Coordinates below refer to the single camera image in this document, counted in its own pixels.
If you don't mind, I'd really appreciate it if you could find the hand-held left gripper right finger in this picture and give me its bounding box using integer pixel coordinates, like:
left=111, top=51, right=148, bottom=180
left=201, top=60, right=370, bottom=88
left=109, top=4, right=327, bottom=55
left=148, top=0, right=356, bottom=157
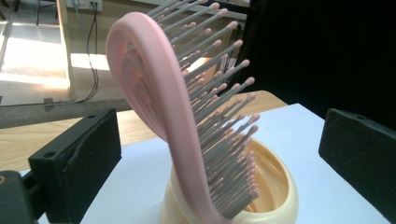
left=318, top=107, right=396, bottom=224

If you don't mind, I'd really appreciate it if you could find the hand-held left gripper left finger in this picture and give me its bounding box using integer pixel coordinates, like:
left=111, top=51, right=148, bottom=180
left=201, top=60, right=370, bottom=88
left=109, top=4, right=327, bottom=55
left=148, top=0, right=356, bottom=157
left=27, top=107, right=123, bottom=224

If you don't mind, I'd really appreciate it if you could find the cream ribbed cup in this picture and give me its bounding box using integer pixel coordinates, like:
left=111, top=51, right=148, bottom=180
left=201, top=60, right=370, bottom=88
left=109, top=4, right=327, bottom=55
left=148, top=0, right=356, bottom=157
left=160, top=138, right=300, bottom=224

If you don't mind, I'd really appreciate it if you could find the pink hairbrush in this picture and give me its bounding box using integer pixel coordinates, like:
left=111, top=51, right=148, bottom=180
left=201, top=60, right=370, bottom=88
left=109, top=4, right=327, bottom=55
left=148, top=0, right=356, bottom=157
left=105, top=0, right=262, bottom=224

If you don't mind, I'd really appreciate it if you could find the wooden table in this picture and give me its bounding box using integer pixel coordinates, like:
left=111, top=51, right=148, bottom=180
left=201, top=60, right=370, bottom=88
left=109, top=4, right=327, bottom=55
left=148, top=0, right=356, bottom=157
left=0, top=90, right=289, bottom=173

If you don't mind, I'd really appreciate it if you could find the white table board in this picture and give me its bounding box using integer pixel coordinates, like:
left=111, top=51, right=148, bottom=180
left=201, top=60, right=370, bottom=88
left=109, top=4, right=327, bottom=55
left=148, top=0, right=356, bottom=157
left=18, top=103, right=391, bottom=224

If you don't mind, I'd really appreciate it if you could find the black curtain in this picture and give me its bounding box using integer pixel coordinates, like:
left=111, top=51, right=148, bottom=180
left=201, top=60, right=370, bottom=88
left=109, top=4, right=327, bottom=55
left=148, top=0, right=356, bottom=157
left=239, top=0, right=396, bottom=132

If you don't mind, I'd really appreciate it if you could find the white power strip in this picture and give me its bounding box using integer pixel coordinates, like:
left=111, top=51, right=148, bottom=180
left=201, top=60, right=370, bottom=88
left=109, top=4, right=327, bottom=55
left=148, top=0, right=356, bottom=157
left=66, top=0, right=103, bottom=12

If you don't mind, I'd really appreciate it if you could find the black hanging cable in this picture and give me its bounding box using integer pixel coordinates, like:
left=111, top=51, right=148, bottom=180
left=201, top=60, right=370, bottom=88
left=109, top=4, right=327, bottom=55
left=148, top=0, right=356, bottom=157
left=76, top=0, right=101, bottom=104

